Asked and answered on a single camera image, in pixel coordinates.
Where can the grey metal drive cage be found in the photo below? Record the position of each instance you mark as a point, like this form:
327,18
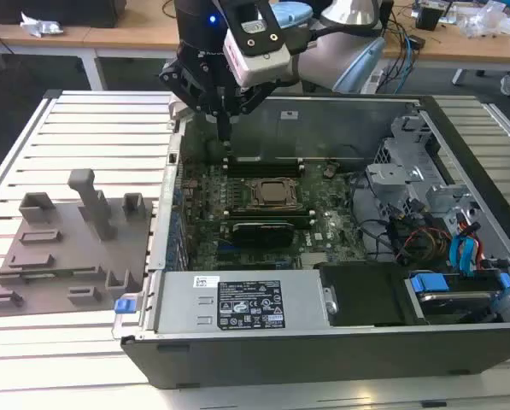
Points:
391,179

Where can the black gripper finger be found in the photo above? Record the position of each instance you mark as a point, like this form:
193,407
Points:
186,87
254,100

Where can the crumpled white paper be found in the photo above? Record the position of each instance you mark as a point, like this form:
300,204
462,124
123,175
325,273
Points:
41,25

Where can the black open PC case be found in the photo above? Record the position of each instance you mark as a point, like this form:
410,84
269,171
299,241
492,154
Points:
323,359

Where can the grey parts rack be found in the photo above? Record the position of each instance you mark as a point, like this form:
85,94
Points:
71,252

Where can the black box on desk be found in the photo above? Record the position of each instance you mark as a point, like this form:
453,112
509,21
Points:
54,10

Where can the white power strip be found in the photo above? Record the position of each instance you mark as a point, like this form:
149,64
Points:
372,81

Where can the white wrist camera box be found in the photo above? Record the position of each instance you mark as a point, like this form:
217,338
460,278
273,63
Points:
259,60

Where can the green motherboard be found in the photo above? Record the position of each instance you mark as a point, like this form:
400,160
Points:
323,230

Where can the clear plastic bags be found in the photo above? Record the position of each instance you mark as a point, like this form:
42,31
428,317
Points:
485,21

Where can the hard disk in blue carrier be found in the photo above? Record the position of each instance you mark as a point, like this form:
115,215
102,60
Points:
451,299

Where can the grey power supply unit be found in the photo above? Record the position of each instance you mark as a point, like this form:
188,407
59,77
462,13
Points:
182,307

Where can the black cup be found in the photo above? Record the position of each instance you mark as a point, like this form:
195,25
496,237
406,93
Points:
428,18

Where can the black RAM slot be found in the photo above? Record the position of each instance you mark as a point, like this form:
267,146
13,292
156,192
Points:
306,221
267,211
263,171
263,160

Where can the blue case latch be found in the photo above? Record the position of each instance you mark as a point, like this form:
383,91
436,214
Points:
124,306

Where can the white plastic case bracket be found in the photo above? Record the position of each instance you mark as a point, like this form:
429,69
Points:
177,109

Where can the wooden desk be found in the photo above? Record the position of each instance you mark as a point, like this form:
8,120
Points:
130,32

